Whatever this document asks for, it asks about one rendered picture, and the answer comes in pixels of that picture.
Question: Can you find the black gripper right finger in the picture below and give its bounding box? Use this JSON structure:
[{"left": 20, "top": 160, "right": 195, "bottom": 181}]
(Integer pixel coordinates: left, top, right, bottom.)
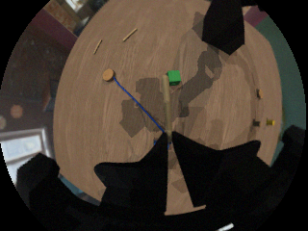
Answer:
[{"left": 172, "top": 131, "right": 261, "bottom": 208}]

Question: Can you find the green block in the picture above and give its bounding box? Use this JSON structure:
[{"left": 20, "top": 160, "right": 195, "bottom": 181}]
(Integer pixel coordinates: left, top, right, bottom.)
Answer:
[{"left": 167, "top": 70, "right": 181, "bottom": 86}]

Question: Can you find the round wooden button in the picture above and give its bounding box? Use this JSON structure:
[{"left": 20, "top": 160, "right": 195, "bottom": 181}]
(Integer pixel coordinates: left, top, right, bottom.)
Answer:
[{"left": 103, "top": 69, "right": 116, "bottom": 82}]

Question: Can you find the round wooden disc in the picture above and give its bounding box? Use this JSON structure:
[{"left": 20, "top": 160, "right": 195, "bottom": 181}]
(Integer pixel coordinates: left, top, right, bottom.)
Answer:
[{"left": 257, "top": 89, "right": 263, "bottom": 99}]

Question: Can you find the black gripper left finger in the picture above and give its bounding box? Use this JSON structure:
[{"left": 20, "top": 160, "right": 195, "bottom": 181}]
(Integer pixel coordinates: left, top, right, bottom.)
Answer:
[{"left": 93, "top": 131, "right": 168, "bottom": 211}]

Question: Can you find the short wooden cylinder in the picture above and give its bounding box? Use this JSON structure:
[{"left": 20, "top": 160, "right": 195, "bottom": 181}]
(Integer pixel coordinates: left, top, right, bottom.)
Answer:
[{"left": 253, "top": 122, "right": 262, "bottom": 127}]

